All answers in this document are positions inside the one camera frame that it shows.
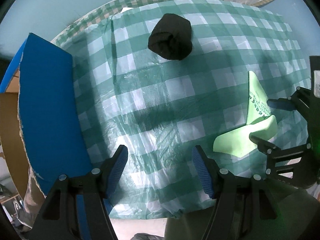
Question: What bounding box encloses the light green foam piece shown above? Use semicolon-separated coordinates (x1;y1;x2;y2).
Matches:
213;71;278;158

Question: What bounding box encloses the blue cardboard box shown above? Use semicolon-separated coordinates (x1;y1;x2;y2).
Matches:
1;33;99;239

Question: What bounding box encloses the teal checked plastic cloth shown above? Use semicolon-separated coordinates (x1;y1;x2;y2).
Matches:
60;0;310;219

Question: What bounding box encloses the black sock ball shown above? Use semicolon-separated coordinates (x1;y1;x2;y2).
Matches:
148;14;193;61

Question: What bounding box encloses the green beige checked cloth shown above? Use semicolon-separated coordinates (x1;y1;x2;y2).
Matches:
51;0;225;46

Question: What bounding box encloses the white paper card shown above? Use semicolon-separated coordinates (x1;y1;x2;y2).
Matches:
121;7;132;13

